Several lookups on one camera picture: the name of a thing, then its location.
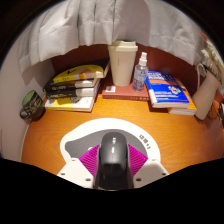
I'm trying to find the blue book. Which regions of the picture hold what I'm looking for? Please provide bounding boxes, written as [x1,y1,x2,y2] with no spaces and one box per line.
[145,69,191,109]

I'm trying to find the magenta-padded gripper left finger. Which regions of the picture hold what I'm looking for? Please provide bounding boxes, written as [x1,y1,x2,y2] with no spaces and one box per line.
[57,144,102,190]

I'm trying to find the dark green mug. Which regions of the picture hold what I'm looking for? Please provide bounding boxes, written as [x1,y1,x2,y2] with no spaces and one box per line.
[19,89,47,122]

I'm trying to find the red book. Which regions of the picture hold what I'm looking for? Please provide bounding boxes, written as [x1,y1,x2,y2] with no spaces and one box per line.
[101,81,150,102]

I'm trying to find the clear spray bottle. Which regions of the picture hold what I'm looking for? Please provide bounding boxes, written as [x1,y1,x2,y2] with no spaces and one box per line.
[131,51,150,93]

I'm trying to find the white and grey mouse pad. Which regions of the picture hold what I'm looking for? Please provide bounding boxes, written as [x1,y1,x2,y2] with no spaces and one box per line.
[59,117,162,169]

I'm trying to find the cream tumbler cup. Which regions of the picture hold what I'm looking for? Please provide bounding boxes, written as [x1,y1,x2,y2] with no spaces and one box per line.
[107,39,139,88]

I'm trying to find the white pitcher vase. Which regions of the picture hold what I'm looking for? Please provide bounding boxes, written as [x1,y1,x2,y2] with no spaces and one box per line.
[191,63,223,121]

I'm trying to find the dark grey computer mouse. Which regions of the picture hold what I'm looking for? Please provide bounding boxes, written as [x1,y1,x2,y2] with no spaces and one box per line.
[97,131,134,191]

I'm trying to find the white curtain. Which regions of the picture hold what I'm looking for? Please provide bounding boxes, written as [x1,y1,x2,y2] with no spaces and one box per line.
[18,0,206,73]

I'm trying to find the yellow and white book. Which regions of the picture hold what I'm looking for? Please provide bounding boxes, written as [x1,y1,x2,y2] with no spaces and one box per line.
[44,89,100,113]

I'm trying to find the orange book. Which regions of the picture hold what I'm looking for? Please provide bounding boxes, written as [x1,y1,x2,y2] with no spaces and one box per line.
[167,78,198,117]

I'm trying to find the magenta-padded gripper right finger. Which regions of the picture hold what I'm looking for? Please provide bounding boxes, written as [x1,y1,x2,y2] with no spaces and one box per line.
[126,144,170,189]

